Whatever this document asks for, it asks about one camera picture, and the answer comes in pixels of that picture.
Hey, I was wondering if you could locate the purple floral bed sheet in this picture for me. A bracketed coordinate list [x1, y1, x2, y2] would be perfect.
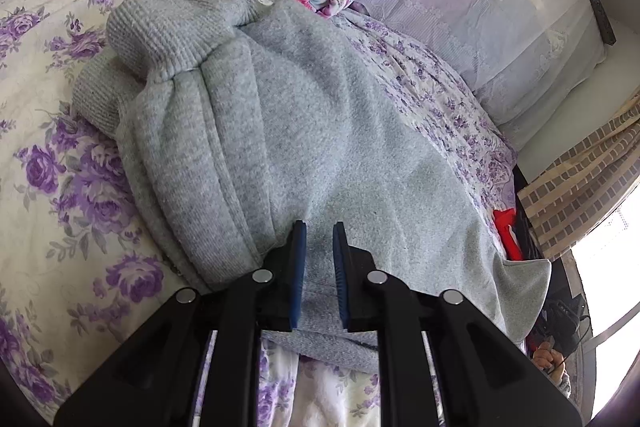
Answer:
[0, 0, 518, 427]

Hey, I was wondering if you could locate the beige checked curtain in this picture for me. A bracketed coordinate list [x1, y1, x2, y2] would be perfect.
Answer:
[517, 89, 640, 260]

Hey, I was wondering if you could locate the person's right hand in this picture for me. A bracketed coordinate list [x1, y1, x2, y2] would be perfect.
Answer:
[531, 339, 571, 390]

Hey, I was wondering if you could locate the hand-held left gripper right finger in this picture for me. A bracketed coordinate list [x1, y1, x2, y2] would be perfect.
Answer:
[332, 222, 583, 427]

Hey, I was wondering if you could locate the dark wall strip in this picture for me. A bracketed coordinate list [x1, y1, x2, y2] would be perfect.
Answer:
[589, 0, 617, 46]

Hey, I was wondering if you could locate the person's right forearm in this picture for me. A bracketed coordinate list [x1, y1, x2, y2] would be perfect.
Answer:
[552, 369, 574, 403]

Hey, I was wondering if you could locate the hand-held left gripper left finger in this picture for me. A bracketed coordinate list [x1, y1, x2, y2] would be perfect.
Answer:
[52, 220, 308, 427]

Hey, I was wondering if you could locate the grey sweatshirt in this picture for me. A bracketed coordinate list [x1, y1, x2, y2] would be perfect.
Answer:
[71, 0, 553, 370]

